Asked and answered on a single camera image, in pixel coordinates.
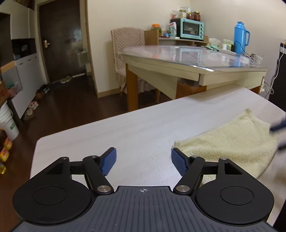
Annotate blue thermos jug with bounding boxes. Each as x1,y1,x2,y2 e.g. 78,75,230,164
234,21,250,54

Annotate cardboard box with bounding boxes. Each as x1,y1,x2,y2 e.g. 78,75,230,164
0,81,8,107

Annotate white plastic bucket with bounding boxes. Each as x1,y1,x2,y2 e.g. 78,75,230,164
0,101,19,141

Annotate teal toaster oven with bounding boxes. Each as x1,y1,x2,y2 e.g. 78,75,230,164
170,18,204,41

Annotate green jar orange lid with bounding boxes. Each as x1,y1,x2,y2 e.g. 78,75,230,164
151,24,162,37

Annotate bottles on floor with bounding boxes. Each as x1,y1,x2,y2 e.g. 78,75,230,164
0,130,13,175

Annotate quilted beige chair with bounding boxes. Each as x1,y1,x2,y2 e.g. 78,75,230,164
111,27,145,94

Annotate grey white cabinet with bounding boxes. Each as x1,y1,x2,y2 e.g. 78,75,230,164
1,1,47,125

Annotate dining table with glass top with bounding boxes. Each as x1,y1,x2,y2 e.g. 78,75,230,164
123,46,267,112

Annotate dark brown door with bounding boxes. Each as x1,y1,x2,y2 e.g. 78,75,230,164
35,1,91,84

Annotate shoes on floor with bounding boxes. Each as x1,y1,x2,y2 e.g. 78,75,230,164
23,76,73,121

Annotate cream terry towel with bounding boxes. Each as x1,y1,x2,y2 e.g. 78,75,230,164
173,108,279,186

